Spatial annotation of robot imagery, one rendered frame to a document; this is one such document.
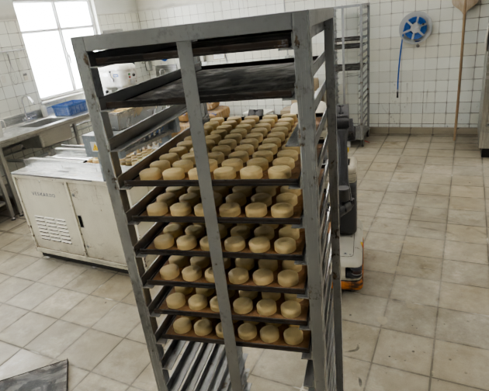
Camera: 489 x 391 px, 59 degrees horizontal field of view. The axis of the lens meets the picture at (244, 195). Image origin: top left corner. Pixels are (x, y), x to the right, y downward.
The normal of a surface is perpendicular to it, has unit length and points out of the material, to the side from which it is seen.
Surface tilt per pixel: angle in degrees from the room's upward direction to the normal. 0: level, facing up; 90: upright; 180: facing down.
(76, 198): 90
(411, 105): 90
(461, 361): 0
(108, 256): 90
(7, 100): 90
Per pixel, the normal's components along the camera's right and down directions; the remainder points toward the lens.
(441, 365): -0.11, -0.92
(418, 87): -0.44, 0.39
